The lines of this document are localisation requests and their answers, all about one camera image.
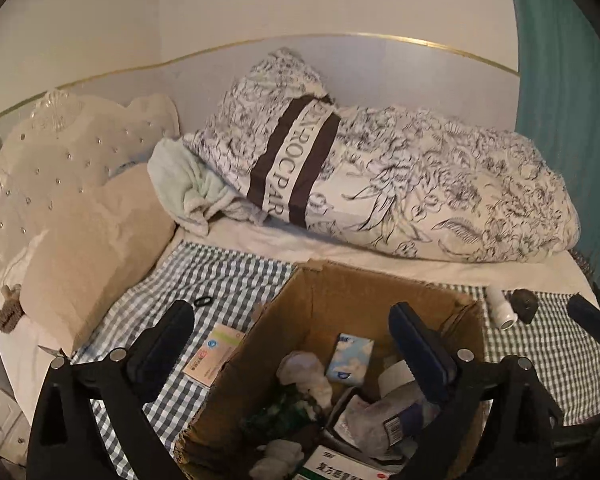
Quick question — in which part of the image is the teal curtain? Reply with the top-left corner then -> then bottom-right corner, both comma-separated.
513,0 -> 600,286

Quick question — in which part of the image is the beige pillow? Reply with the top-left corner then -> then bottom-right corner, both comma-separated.
20,164 -> 175,356

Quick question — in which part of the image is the green snack bag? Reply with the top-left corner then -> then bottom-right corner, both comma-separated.
240,386 -> 325,442

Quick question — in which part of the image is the mint green towel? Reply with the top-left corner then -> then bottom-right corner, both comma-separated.
147,139 -> 266,236

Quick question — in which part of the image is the brown cardboard box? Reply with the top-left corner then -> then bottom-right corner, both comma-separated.
174,260 -> 484,479

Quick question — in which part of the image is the floral quilt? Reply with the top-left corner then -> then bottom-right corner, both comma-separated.
184,48 -> 581,263

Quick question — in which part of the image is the white sock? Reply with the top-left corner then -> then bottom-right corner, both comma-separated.
276,351 -> 332,412

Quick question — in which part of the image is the cream tufted headboard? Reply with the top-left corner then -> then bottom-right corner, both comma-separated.
0,90 -> 180,272

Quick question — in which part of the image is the black square device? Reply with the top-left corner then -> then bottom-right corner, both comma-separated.
509,288 -> 539,325

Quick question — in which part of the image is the blue tissue pack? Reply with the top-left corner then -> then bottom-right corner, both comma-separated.
326,333 -> 374,387

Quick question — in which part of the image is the pink white medicine box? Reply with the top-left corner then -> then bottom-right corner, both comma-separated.
183,324 -> 245,388

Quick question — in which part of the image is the clear cotton swab jar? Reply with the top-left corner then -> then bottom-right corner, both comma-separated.
344,382 -> 440,457

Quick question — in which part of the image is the black clip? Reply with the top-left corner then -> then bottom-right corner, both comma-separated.
193,296 -> 213,309

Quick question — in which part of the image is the white nightstand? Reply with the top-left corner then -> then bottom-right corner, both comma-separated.
0,357 -> 30,474

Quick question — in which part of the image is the brown plush toy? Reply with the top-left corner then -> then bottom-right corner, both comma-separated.
0,284 -> 24,334

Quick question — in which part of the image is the white bed sheet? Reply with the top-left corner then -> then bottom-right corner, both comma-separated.
0,209 -> 600,411

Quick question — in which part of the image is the green white medicine box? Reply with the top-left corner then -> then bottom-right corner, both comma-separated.
294,445 -> 403,480

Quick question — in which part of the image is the white lint remover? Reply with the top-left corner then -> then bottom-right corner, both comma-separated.
486,285 -> 518,330

